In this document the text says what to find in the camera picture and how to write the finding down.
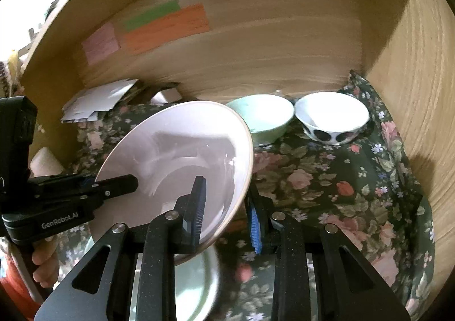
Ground floral tablecloth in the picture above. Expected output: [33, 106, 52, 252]
[0, 70, 437, 321]

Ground pink sticky note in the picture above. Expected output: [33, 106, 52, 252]
[82, 22, 120, 65]

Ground white spotted bowl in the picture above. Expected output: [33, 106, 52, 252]
[294, 92, 370, 145]

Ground left hand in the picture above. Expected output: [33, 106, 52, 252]
[32, 236, 59, 289]

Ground green sticky note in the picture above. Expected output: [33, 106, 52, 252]
[123, 0, 181, 32]

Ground pink bowl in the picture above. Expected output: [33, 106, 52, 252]
[90, 101, 254, 252]

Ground mint green bowl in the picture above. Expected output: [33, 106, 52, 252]
[227, 94, 295, 147]

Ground orange sticky note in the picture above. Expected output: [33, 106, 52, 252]
[123, 4, 210, 54]

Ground mint green plate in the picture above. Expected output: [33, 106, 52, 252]
[85, 235, 222, 321]

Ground wooden shelf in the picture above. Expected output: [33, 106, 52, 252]
[22, 0, 362, 99]

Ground stack of white papers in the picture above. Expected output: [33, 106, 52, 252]
[61, 79, 138, 123]

